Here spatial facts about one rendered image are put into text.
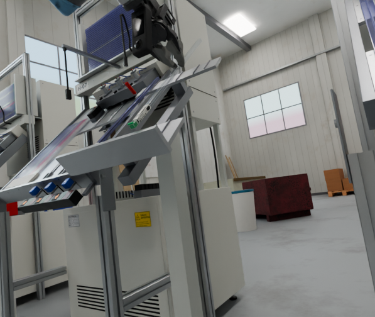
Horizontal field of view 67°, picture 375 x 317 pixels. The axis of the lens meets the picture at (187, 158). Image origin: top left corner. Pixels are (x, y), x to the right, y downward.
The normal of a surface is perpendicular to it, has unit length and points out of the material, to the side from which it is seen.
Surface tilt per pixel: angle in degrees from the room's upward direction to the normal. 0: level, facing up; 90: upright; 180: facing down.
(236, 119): 90
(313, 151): 90
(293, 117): 90
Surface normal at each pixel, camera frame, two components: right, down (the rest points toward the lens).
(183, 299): -0.55, -0.04
